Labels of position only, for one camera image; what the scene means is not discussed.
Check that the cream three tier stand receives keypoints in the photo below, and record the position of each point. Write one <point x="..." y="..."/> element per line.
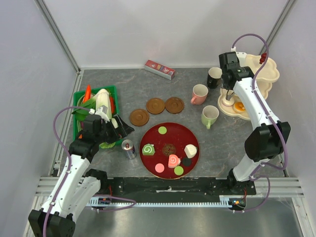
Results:
<point x="265" y="79"/>

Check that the toy napa cabbage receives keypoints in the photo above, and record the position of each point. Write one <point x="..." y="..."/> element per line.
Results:
<point x="100" y="104"/>

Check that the energy drink can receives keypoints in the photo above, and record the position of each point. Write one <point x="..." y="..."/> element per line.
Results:
<point x="129" y="149"/>

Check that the white cable duct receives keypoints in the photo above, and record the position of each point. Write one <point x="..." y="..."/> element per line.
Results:
<point x="102" y="202"/>

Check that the white cream cake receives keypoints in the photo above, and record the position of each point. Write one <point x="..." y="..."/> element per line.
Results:
<point x="190" y="150"/>

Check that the pink macaron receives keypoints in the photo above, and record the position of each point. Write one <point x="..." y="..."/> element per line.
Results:
<point x="159" y="168"/>

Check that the green macaron lower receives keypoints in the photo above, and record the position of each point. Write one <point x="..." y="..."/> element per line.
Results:
<point x="178" y="171"/>

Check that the green macaron upper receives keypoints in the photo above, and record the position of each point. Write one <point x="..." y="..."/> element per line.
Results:
<point x="162" y="130"/>

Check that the pink swirl cake lower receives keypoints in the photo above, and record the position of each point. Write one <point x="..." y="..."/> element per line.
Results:
<point x="173" y="161"/>

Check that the black sandwich cookie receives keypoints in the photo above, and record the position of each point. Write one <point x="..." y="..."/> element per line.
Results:
<point x="186" y="162"/>

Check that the green plastic basket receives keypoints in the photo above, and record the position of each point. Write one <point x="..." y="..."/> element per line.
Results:
<point x="80" y="115"/>

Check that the metal tongs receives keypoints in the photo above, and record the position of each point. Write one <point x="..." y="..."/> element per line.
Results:
<point x="229" y="95"/>

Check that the red snack box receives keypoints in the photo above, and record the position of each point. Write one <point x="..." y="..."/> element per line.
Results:
<point x="159" y="69"/>

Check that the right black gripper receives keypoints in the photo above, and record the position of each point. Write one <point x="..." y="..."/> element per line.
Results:
<point x="225" y="87"/>

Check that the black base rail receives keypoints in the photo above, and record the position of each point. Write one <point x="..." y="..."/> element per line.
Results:
<point x="209" y="185"/>

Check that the green swirl cake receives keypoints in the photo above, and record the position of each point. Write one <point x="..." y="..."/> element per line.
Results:
<point x="148" y="150"/>

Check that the dark red round tray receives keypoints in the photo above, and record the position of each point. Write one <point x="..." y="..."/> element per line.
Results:
<point x="173" y="142"/>

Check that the orange glazed donut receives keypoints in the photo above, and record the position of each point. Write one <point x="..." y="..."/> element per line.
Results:
<point x="238" y="107"/>

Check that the white ring donut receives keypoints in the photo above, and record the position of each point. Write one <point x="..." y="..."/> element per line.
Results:
<point x="228" y="103"/>

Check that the green mug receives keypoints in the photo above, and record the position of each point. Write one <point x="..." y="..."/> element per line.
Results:
<point x="209" y="116"/>

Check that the pink mug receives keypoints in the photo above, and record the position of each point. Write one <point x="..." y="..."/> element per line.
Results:
<point x="199" y="94"/>

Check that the brown coaster right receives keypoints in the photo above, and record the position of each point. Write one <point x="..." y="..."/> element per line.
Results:
<point x="174" y="105"/>

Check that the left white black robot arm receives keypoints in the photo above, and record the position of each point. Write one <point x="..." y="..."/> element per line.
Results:
<point x="58" y="215"/>

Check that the black mug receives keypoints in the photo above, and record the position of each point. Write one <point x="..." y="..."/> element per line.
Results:
<point x="214" y="77"/>

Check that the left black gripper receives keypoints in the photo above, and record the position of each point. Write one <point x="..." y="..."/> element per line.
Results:
<point x="123" y="130"/>

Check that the brown coaster left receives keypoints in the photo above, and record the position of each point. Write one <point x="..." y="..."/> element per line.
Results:
<point x="139" y="117"/>

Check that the brown coaster middle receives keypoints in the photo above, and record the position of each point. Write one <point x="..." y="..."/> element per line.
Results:
<point x="155" y="106"/>

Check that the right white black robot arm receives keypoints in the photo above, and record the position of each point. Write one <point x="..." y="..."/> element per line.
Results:
<point x="269" y="136"/>

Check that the toy orange carrot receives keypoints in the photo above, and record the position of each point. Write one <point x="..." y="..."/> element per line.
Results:
<point x="87" y="94"/>

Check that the brown coaster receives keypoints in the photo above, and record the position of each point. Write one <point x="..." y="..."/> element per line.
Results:
<point x="155" y="106"/>
<point x="139" y="117"/>
<point x="174" y="105"/>

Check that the green macaron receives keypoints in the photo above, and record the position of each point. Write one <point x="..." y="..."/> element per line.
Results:
<point x="162" y="130"/>
<point x="178" y="171"/>

